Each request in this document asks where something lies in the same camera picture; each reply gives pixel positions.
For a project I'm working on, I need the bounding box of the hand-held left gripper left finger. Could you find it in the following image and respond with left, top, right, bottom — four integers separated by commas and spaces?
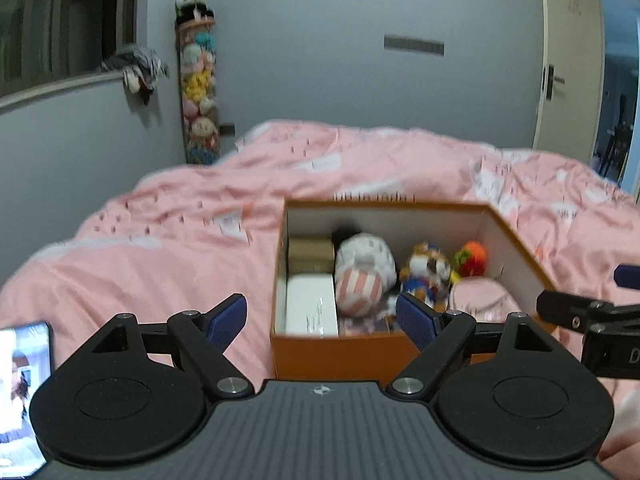
74, 293, 253, 401

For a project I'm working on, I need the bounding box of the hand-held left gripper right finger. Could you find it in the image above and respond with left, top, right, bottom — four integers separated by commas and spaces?
392, 292, 558, 398

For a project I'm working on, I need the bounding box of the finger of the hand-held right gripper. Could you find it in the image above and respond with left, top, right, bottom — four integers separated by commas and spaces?
536, 290, 640, 333
614, 264, 640, 291

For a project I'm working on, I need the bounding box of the maroon patterned small box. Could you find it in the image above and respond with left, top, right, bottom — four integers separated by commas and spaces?
340, 315, 401, 336

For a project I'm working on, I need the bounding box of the orange animal plush toy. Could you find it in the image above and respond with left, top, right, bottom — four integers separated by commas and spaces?
399, 241, 461, 311

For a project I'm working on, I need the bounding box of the pale pink pouch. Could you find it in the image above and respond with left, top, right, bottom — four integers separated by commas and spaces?
447, 277, 523, 321

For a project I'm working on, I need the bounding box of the pink white striped plush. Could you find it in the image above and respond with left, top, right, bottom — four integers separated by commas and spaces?
334, 232, 398, 317

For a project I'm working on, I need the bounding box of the orange cardboard box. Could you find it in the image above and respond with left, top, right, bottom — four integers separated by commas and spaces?
270, 199, 560, 383

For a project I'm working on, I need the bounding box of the orange crochet toy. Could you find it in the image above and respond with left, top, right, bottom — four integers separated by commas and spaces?
452, 241, 488, 277

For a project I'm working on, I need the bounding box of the long white box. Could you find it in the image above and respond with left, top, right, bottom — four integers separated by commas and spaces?
285, 274, 340, 337

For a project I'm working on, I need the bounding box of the gold cube box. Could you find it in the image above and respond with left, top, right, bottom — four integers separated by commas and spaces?
287, 237, 336, 276

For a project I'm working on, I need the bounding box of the pink printed blanket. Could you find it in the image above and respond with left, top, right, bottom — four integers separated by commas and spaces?
0, 119, 640, 480

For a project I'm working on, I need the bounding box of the dark chair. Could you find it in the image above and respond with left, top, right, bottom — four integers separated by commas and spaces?
602, 95, 633, 176

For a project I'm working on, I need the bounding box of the smartphone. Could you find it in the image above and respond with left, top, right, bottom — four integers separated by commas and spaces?
0, 321, 55, 478

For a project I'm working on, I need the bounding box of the beige door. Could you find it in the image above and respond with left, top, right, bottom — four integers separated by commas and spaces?
532, 0, 606, 166

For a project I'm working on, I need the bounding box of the grey striped cloth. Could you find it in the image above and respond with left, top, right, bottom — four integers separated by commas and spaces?
100, 45, 170, 106

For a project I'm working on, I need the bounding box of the panda plush toy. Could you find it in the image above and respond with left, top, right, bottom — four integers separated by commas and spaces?
175, 0, 215, 23

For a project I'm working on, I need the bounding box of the window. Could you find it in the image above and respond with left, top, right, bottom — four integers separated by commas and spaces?
0, 0, 141, 108

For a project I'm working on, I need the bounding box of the door handle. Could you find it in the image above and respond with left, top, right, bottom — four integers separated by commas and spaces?
542, 64, 566, 101

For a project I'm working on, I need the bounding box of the dark wall switch panel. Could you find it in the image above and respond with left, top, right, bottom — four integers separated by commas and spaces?
384, 35, 445, 55

